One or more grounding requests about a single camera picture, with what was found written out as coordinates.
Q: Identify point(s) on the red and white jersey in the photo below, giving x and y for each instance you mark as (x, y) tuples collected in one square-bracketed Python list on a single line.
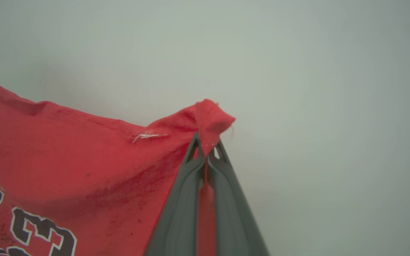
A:
[(66, 170)]

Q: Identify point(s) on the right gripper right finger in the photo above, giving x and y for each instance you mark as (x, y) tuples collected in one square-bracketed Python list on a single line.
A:
[(233, 213)]

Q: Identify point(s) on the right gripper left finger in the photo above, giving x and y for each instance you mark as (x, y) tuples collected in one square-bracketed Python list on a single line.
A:
[(180, 213)]

